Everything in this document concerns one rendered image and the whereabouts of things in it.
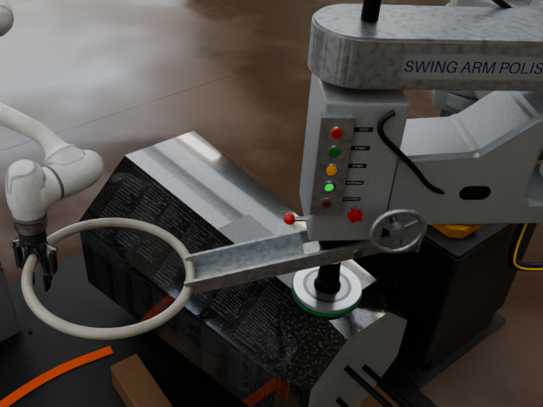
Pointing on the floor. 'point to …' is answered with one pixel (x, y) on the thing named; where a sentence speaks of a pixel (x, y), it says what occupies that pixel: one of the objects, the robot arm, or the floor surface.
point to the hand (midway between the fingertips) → (39, 279)
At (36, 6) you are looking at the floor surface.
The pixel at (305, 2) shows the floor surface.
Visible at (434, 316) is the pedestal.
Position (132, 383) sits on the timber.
